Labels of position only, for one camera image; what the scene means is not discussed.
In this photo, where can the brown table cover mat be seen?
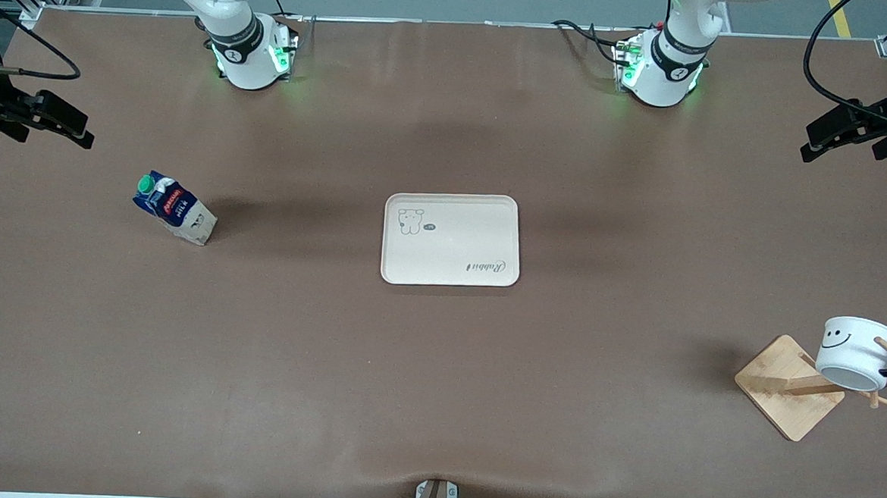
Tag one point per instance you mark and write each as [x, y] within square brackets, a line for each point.
[255, 360]

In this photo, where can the wooden mug rack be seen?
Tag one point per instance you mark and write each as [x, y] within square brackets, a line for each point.
[785, 396]

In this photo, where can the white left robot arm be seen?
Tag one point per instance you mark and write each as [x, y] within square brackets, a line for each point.
[665, 82]

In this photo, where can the cream tray with rabbit print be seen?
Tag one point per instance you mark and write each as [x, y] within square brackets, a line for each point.
[451, 242]

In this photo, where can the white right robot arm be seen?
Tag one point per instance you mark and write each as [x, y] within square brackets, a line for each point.
[244, 64]

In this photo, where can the blue milk carton green cap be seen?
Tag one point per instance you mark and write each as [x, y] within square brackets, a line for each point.
[183, 216]

